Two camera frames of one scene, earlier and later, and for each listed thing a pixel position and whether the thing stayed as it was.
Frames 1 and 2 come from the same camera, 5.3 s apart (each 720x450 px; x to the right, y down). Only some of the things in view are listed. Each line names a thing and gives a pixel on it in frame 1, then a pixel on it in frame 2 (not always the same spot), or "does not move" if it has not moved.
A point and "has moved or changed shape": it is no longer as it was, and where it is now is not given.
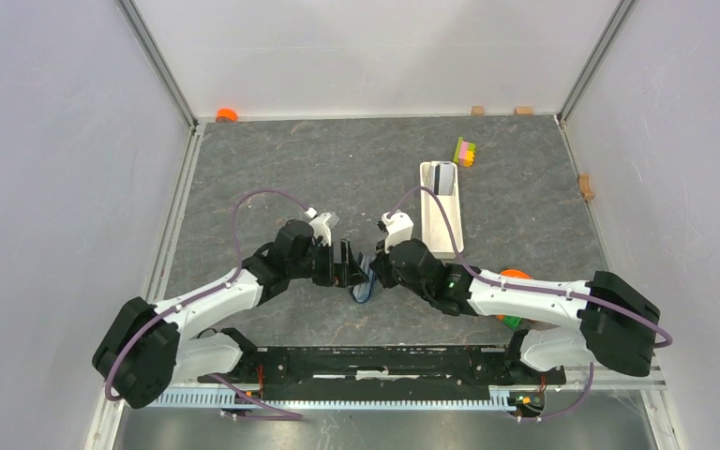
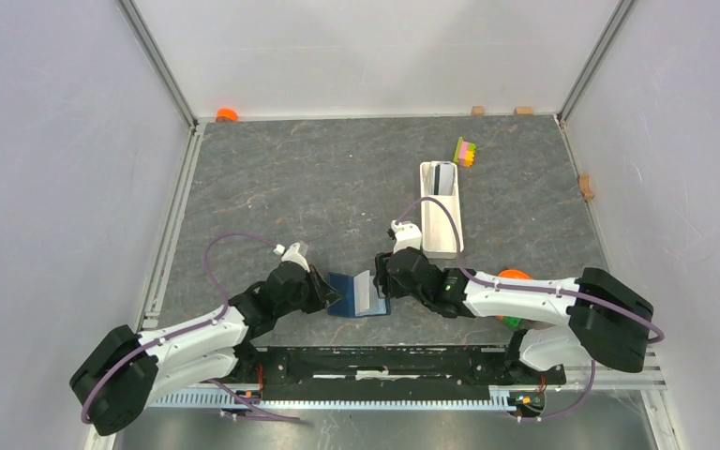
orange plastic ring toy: x=514 y=273 does not move
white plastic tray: x=434 y=231 does not move
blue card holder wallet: x=362 y=292 has moved or changed shape
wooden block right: x=523 y=111 does not move
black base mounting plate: x=383 y=374 does not move
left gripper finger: x=344 y=261 -> x=332 y=293
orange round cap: x=226 y=115 does not move
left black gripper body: x=324 y=272 -> x=313 y=293
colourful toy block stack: x=465 y=152 does not move
